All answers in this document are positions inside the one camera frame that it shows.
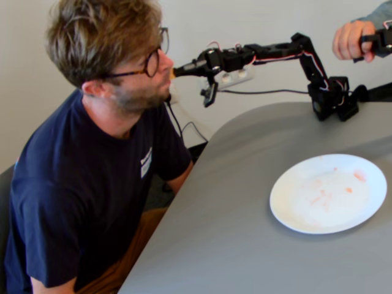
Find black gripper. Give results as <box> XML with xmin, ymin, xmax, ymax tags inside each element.
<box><xmin>176</xmin><ymin>47</ymin><xmax>227</xmax><ymax>80</ymax></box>

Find black leader arm handle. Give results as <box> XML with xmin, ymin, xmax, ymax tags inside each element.
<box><xmin>353</xmin><ymin>26</ymin><xmax>392</xmax><ymax>63</ymax></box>

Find operator forearm in blue sleeve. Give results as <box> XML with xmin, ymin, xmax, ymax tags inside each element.
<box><xmin>350</xmin><ymin>0</ymin><xmax>392</xmax><ymax>59</ymax></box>

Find operator hand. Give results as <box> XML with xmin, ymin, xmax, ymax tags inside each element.
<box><xmin>333</xmin><ymin>20</ymin><xmax>378</xmax><ymax>64</ymax></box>

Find tortoiseshell round eyeglasses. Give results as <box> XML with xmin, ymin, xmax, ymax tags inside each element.
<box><xmin>102</xmin><ymin>26</ymin><xmax>170</xmax><ymax>80</ymax></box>

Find man in navy t-shirt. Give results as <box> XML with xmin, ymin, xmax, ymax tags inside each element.
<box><xmin>4</xmin><ymin>0</ymin><xmax>197</xmax><ymax>294</ymax></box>

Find white round plate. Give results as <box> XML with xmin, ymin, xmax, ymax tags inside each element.
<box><xmin>269</xmin><ymin>153</ymin><xmax>388</xmax><ymax>235</ymax></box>

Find small black gripper camera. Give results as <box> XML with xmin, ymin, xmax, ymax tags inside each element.
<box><xmin>200</xmin><ymin>80</ymin><xmax>219</xmax><ymax>108</ymax></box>

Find white wall socket panel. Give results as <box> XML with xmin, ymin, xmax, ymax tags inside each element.
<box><xmin>197</xmin><ymin>66</ymin><xmax>255</xmax><ymax>93</ymax></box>

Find black power cable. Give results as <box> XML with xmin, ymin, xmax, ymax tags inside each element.
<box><xmin>159</xmin><ymin>102</ymin><xmax>209</xmax><ymax>194</ymax></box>

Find thin black camera cable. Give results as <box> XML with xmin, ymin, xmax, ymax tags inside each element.
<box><xmin>216</xmin><ymin>88</ymin><xmax>311</xmax><ymax>94</ymax></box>

